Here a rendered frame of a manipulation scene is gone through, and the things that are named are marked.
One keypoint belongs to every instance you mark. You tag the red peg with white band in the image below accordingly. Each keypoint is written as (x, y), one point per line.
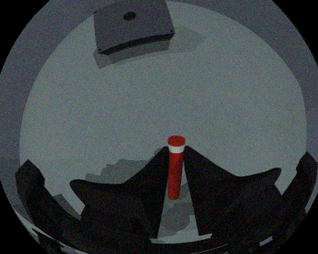
(176, 145)

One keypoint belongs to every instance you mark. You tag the dark grey flat panel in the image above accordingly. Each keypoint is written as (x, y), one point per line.
(130, 23)

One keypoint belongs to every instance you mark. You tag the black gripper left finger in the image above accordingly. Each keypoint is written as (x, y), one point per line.
(141, 197)

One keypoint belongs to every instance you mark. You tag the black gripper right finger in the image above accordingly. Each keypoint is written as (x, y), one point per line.
(215, 192)

